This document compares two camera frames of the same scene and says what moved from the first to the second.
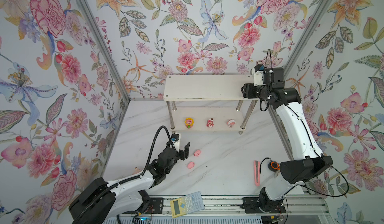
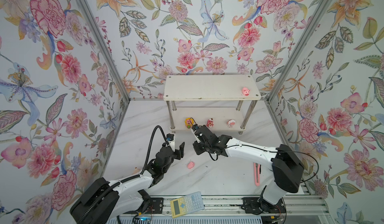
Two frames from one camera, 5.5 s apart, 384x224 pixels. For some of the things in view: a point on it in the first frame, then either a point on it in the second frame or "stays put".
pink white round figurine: (230, 123) stays put
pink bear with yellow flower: (189, 122) stays put
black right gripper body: (251, 92) → (199, 148)
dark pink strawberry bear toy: (210, 122) stays put
